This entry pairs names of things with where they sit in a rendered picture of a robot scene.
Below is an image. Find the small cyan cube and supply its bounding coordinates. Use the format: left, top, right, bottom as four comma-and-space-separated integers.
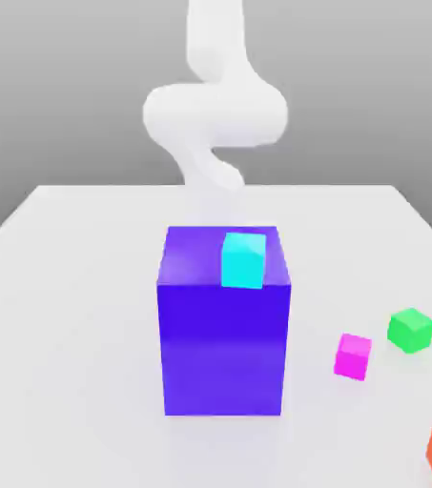
220, 232, 267, 291

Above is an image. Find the small magenta cube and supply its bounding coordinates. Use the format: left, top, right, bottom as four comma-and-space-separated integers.
332, 332, 373, 382

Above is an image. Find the small green cube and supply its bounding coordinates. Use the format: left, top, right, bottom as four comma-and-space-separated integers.
386, 307, 432, 355

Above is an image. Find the large purple box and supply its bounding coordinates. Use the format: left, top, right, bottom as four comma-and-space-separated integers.
155, 225, 292, 417

